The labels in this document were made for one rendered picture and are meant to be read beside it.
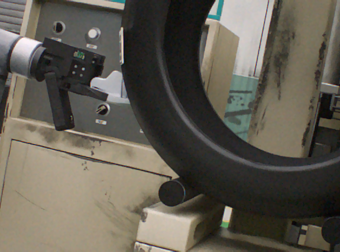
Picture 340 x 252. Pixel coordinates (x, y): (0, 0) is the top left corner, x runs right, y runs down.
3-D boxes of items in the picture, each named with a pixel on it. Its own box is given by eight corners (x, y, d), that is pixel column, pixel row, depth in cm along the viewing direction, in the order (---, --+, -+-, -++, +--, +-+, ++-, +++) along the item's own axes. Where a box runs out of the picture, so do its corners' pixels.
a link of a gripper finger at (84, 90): (106, 93, 134) (63, 78, 136) (103, 102, 134) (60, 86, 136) (114, 94, 139) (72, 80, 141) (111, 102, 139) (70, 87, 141)
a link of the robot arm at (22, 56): (5, 73, 140) (23, 75, 148) (26, 80, 139) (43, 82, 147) (17, 35, 139) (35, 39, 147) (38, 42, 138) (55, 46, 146)
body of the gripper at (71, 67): (96, 54, 135) (39, 35, 138) (81, 99, 136) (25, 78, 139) (109, 57, 143) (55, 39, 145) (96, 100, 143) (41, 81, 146)
